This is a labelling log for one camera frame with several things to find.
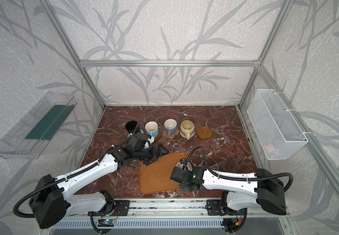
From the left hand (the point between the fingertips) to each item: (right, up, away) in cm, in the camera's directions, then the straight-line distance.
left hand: (166, 152), depth 76 cm
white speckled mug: (+12, -6, -6) cm, 14 cm away
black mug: (-26, +13, +20) cm, 35 cm away
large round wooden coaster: (+25, +7, +28) cm, 38 cm away
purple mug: (0, +12, +26) cm, 29 cm away
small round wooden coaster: (-7, +6, +25) cm, 27 cm away
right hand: (+9, -15, +2) cm, 18 cm away
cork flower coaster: (-3, +7, +25) cm, 26 cm away
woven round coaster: (+12, +7, +17) cm, 23 cm away
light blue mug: (-11, +11, +19) cm, 24 cm away
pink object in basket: (+53, +2, -4) cm, 53 cm away
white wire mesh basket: (+47, +11, -15) cm, 51 cm away
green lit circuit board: (-30, -34, -5) cm, 45 cm away
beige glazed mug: (+12, +10, +25) cm, 30 cm away
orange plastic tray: (-7, -16, +8) cm, 19 cm away
